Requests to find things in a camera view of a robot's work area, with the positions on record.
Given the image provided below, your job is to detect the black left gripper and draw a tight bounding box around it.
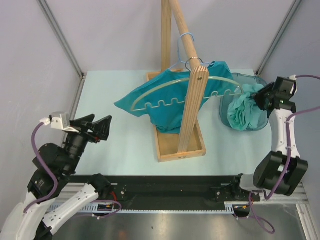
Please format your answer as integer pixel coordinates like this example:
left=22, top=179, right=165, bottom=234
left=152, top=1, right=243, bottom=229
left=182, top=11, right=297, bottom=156
left=64, top=113, right=113, bottom=173

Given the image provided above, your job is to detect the light teal t shirt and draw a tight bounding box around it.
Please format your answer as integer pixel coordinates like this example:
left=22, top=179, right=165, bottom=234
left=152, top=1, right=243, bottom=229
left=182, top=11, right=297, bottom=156
left=226, top=83, right=268, bottom=132

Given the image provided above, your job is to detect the dark teal t shirt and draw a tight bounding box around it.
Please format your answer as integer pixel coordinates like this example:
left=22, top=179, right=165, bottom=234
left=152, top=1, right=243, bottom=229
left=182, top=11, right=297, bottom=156
left=114, top=61, right=237, bottom=134

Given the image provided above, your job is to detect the pale green plastic hanger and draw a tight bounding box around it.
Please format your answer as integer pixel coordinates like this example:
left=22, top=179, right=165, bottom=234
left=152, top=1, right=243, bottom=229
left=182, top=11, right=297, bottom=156
left=129, top=61, right=240, bottom=113

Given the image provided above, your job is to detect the light blue wire hanger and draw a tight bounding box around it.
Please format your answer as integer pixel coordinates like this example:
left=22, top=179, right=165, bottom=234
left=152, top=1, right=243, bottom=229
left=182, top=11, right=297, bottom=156
left=167, top=32, right=216, bottom=73

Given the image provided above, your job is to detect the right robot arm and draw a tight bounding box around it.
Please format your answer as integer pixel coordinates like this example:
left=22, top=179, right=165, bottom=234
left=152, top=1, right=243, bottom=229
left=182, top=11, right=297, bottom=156
left=230, top=75, right=308, bottom=201

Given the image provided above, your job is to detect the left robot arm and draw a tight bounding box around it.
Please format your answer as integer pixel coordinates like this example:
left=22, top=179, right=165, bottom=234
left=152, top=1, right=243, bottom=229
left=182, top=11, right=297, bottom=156
left=0, top=112, right=112, bottom=240

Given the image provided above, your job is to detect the translucent teal plastic bin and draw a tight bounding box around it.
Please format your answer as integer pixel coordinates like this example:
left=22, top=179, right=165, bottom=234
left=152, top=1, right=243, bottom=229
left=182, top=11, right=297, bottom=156
left=219, top=73, right=268, bottom=132

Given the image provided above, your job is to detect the wooden clothes rack stand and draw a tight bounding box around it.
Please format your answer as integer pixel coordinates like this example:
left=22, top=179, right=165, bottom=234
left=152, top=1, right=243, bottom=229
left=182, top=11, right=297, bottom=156
left=146, top=0, right=210, bottom=163

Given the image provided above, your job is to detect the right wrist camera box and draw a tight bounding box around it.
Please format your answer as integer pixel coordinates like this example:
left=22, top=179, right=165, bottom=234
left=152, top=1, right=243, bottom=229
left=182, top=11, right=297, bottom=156
left=289, top=74, right=297, bottom=81

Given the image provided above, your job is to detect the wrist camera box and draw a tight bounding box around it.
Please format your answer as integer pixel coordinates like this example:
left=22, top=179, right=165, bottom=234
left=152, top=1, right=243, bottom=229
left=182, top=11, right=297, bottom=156
left=39, top=111, right=79, bottom=133
left=289, top=74, right=297, bottom=81

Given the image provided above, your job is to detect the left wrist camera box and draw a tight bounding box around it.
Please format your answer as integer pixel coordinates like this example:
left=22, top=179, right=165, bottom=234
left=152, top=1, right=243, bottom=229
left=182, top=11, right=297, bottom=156
left=39, top=111, right=79, bottom=133

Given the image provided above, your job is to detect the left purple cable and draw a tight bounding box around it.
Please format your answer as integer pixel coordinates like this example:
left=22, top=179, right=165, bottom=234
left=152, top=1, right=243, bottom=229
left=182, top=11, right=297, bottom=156
left=22, top=119, right=123, bottom=222

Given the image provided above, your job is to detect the purple cable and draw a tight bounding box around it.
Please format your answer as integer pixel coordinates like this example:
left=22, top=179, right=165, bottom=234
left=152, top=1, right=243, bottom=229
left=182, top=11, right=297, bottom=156
left=234, top=74, right=320, bottom=235
left=22, top=119, right=123, bottom=222

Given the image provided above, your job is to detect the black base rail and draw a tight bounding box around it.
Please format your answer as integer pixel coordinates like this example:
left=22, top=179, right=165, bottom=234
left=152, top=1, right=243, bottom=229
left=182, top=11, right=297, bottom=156
left=69, top=174, right=261, bottom=211

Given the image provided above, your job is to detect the white slotted cable duct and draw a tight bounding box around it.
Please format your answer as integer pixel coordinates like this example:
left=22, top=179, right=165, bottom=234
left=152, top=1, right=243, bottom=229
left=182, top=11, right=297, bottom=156
left=49, top=201, right=248, bottom=214

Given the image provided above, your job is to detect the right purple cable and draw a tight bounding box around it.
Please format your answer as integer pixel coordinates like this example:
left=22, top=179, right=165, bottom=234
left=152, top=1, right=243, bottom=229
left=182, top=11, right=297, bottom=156
left=234, top=74, right=320, bottom=235

